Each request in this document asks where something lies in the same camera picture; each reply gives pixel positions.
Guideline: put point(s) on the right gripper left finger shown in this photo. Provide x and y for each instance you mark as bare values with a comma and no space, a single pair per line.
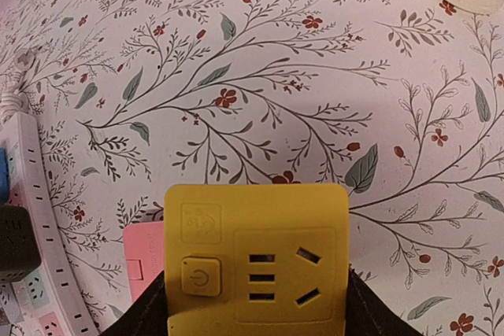
148,315

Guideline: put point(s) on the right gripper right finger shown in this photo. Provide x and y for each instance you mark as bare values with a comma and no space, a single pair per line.
367,315

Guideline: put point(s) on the pink plug adapter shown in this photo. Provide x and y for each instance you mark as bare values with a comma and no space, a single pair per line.
144,254

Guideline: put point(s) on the yellow cube socket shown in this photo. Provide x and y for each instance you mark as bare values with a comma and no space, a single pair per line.
256,259

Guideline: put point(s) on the white long power strip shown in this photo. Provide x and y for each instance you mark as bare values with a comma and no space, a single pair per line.
49,298

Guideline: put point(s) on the cyan plug adapter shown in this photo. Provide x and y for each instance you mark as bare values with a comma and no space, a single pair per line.
4,177

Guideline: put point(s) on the dark green cube socket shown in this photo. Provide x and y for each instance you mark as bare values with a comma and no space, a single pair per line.
19,254

